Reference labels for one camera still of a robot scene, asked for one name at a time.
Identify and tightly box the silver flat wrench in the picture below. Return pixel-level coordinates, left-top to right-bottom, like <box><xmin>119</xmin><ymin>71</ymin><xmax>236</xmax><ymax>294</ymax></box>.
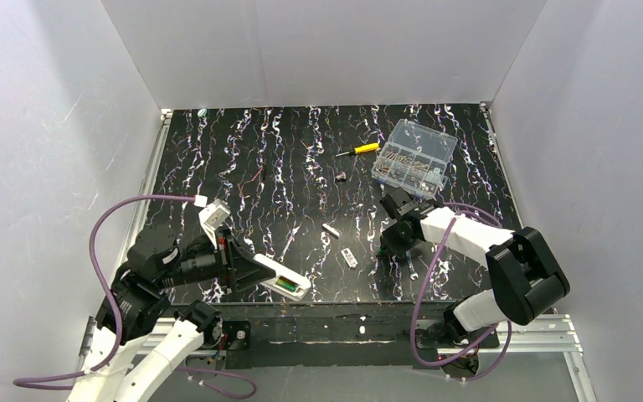
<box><xmin>405</xmin><ymin>251</ymin><xmax>419</xmax><ymax>281</ymax></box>

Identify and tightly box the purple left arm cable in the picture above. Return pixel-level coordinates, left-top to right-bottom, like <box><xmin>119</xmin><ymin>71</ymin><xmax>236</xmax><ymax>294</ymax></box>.
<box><xmin>13</xmin><ymin>193</ymin><xmax>258</xmax><ymax>400</ymax></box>

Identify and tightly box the white remote control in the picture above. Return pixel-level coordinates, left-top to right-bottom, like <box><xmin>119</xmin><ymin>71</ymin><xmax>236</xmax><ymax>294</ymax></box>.
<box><xmin>254</xmin><ymin>254</ymin><xmax>311</xmax><ymax>302</ymax></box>

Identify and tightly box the aluminium frame rail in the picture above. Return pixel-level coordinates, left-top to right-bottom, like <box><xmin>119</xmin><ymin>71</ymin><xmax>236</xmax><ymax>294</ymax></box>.
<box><xmin>69</xmin><ymin>109</ymin><xmax>174</xmax><ymax>402</ymax></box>

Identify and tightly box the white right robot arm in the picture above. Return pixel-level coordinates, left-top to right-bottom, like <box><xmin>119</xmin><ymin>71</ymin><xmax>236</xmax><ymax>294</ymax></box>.
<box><xmin>380</xmin><ymin>188</ymin><xmax>570</xmax><ymax>339</ymax></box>

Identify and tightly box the green battery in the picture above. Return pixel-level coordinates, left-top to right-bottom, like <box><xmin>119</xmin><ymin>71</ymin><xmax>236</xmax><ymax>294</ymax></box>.
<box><xmin>275</xmin><ymin>276</ymin><xmax>299</xmax><ymax>293</ymax></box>

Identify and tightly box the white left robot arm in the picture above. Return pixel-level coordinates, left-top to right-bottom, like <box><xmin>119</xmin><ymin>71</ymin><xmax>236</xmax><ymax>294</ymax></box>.
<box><xmin>68</xmin><ymin>224</ymin><xmax>279</xmax><ymax>401</ymax></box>

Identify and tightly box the yellow-handled screwdriver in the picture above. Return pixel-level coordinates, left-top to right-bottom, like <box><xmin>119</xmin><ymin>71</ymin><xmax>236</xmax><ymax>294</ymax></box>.
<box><xmin>336</xmin><ymin>142</ymin><xmax>380</xmax><ymax>157</ymax></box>

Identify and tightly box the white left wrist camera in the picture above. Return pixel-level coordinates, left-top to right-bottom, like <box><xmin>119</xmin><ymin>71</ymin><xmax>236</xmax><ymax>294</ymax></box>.
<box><xmin>193</xmin><ymin>195</ymin><xmax>230</xmax><ymax>249</ymax></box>

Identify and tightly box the clear plastic screw box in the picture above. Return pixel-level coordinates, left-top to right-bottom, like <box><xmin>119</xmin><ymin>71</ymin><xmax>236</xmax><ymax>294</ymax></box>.
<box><xmin>371</xmin><ymin>119</ymin><xmax>458</xmax><ymax>200</ymax></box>

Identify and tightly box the silver metal transceiver module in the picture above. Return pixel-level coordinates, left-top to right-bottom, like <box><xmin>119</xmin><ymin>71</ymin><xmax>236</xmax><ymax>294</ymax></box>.
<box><xmin>322</xmin><ymin>224</ymin><xmax>342</xmax><ymax>239</ymax></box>

